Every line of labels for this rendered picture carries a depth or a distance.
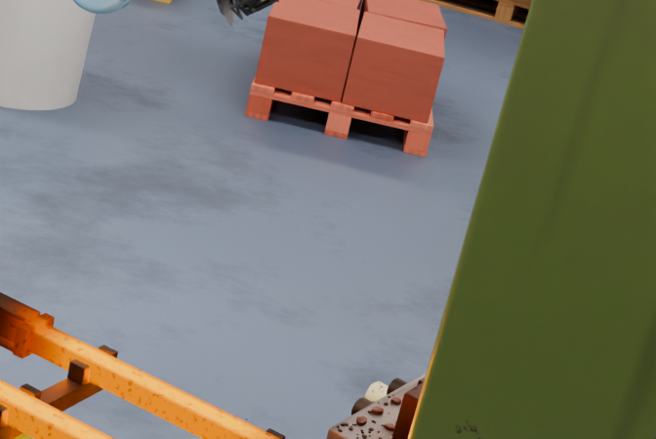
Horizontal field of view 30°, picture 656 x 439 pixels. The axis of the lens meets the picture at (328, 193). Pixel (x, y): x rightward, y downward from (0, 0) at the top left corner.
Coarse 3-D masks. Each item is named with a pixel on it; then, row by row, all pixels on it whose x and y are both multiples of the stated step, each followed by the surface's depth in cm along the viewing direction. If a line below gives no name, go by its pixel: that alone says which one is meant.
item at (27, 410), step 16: (0, 384) 118; (0, 400) 115; (16, 400) 116; (32, 400) 116; (16, 416) 115; (32, 416) 114; (48, 416) 115; (64, 416) 115; (32, 432) 114; (48, 432) 113; (64, 432) 113; (80, 432) 113; (96, 432) 114
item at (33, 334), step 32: (0, 320) 131; (32, 320) 129; (32, 352) 129; (64, 352) 127; (96, 352) 127; (96, 384) 126; (128, 384) 124; (160, 384) 124; (160, 416) 123; (192, 416) 121; (224, 416) 121
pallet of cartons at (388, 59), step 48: (288, 0) 549; (336, 0) 573; (384, 0) 599; (288, 48) 516; (336, 48) 515; (384, 48) 513; (432, 48) 524; (288, 96) 523; (336, 96) 522; (384, 96) 520; (432, 96) 518
